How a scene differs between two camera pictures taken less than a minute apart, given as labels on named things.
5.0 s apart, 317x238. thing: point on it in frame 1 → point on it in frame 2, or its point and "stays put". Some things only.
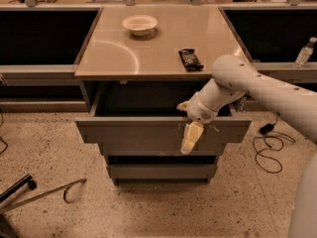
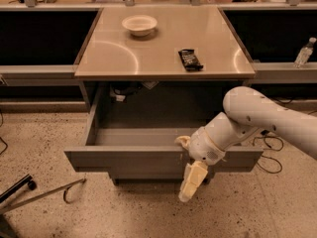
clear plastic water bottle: (305, 53) stays put
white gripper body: (200, 111) → (204, 148)
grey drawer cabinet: (140, 64) stays put
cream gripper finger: (192, 132) → (194, 174)
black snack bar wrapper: (190, 60) stays put
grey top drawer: (150, 113) → (144, 151)
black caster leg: (28, 178) stays put
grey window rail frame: (68, 70) stays put
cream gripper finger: (184, 106) → (184, 140)
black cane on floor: (54, 190) stays put
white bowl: (140, 25) stays put
